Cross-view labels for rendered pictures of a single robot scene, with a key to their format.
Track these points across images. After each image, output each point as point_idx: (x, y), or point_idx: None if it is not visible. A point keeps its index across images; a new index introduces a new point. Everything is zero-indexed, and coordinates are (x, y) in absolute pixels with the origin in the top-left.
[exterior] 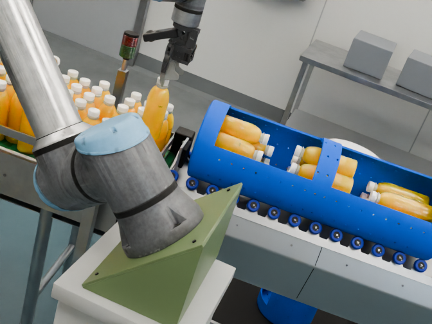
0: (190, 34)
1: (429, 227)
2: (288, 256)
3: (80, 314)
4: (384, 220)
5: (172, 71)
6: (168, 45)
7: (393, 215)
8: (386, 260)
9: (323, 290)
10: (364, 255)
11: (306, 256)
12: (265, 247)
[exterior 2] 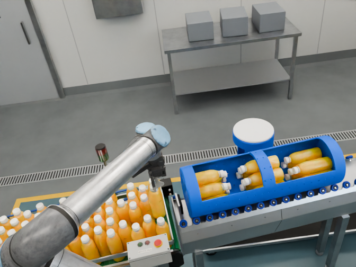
0: (159, 159)
1: (335, 173)
2: (266, 223)
3: None
4: (311, 183)
5: (158, 182)
6: (150, 173)
7: (314, 178)
8: (314, 193)
9: (288, 223)
10: (304, 199)
11: (275, 217)
12: (252, 225)
